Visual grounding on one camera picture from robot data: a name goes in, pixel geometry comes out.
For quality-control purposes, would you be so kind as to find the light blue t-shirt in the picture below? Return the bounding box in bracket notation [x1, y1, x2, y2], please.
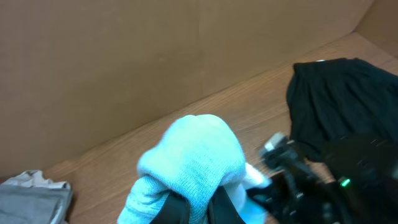
[117, 114, 271, 223]

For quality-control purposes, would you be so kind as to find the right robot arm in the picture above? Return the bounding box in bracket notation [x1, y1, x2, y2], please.
[248, 134, 397, 224]

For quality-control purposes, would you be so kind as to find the black t-shirt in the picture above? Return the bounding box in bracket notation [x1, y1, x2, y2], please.
[286, 58, 397, 162]

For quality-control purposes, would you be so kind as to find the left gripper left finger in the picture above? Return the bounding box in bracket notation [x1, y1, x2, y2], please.
[150, 192, 190, 224]

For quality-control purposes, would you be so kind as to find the folded grey garment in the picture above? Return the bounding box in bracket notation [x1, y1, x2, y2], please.
[1, 185, 73, 224]

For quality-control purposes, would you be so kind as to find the folded beige garment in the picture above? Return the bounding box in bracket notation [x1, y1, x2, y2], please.
[2, 170, 71, 189]

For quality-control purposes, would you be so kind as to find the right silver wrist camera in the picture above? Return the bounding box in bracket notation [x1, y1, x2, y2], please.
[264, 133, 288, 151]

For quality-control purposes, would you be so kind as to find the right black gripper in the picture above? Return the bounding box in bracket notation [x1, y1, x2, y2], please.
[248, 143, 342, 224]

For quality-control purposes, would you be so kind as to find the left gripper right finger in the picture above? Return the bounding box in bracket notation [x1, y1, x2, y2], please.
[207, 187, 245, 224]

